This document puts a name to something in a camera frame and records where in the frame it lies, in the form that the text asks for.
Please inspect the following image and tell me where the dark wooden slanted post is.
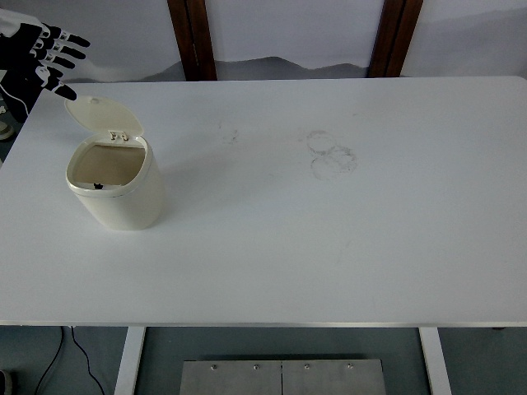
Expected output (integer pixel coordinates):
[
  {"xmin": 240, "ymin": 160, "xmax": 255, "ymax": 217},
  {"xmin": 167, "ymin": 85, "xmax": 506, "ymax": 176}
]
[{"xmin": 0, "ymin": 70, "xmax": 46, "ymax": 123}]

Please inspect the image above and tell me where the cream plastic trash bin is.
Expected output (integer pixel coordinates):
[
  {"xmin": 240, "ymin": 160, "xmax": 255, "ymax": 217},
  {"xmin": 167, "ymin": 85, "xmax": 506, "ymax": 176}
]
[{"xmin": 63, "ymin": 95, "xmax": 167, "ymax": 231}]

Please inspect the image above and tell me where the landscape painted screen panel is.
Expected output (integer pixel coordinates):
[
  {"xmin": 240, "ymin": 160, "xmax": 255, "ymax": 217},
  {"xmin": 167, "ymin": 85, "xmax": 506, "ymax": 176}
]
[
  {"xmin": 203, "ymin": 0, "xmax": 386, "ymax": 81},
  {"xmin": 399, "ymin": 0, "xmax": 527, "ymax": 79},
  {"xmin": 24, "ymin": 0, "xmax": 187, "ymax": 83}
]

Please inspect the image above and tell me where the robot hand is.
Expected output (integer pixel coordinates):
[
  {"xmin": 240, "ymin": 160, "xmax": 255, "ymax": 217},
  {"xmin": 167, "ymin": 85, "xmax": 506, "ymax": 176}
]
[{"xmin": 0, "ymin": 8, "xmax": 91, "ymax": 101}]

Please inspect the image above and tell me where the white table leg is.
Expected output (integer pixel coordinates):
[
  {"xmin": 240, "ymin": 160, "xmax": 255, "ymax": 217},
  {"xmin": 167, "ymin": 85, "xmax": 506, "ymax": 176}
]
[
  {"xmin": 417, "ymin": 328, "xmax": 454, "ymax": 395},
  {"xmin": 113, "ymin": 327, "xmax": 147, "ymax": 395}
]

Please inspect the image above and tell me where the grey metal plate with screws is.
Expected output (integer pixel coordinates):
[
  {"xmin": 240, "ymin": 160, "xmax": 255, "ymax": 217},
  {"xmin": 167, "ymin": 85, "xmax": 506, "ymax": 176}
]
[{"xmin": 179, "ymin": 359, "xmax": 387, "ymax": 395}]

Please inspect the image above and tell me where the thin white cable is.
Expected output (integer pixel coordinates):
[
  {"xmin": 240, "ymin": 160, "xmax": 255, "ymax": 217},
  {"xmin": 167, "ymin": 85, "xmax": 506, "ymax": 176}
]
[{"xmin": 0, "ymin": 84, "xmax": 30, "ymax": 117}]

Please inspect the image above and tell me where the brown wooden screen post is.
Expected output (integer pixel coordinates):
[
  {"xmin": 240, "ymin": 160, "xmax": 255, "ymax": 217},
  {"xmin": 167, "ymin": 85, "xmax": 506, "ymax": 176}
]
[
  {"xmin": 366, "ymin": 0, "xmax": 425, "ymax": 79},
  {"xmin": 166, "ymin": 0, "xmax": 218, "ymax": 81}
]

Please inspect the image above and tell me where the black floor cable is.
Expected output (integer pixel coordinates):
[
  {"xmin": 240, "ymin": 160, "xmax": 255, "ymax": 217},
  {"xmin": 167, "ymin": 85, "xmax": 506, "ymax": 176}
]
[{"xmin": 70, "ymin": 326, "xmax": 105, "ymax": 395}]

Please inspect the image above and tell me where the grey floor cable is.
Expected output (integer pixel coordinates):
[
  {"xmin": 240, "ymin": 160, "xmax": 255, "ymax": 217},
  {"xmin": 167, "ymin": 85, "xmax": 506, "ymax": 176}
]
[{"xmin": 34, "ymin": 326, "xmax": 65, "ymax": 395}]

